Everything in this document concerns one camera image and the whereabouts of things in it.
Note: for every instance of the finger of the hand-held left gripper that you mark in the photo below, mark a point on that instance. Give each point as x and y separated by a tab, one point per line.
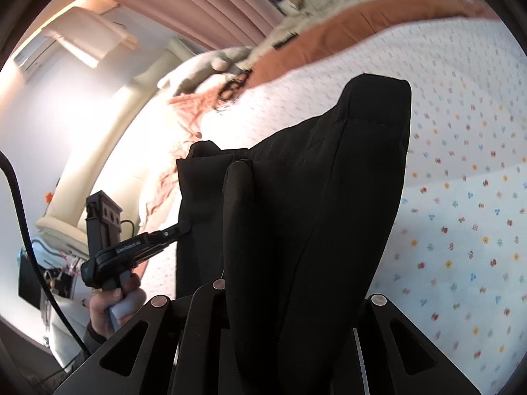
171	234

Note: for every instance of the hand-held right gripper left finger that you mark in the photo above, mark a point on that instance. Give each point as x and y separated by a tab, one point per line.
206	308

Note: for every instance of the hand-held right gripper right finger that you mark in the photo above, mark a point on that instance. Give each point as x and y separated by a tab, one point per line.
376	312

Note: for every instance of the black garment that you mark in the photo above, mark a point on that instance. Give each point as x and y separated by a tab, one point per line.
308	193

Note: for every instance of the person's left forearm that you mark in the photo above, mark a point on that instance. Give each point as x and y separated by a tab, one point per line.
94	337

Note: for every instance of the person's left hand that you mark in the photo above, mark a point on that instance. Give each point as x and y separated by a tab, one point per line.
101	308

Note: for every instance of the clear plastic container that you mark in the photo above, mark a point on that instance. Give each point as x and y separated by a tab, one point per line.
61	275

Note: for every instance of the white pink patterned pillow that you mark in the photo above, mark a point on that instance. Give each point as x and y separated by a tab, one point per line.
173	164

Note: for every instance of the black box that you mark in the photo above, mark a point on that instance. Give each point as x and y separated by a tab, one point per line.
31	277

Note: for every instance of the cream bed headboard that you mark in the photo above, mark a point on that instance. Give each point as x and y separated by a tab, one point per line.
107	148

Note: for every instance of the grey crumpled cloth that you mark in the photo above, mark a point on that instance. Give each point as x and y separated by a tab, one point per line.
206	66

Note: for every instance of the white floral bed sheet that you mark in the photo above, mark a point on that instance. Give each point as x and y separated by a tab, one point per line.
453	152

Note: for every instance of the small black buckle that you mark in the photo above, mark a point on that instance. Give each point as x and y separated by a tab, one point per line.
285	41

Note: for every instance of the pink curtain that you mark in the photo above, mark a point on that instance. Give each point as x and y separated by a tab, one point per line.
197	4

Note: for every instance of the brown and beige duvet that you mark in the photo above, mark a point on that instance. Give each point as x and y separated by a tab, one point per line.
350	24

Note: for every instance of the cream wall fixture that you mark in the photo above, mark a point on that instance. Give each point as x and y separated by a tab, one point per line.
86	33

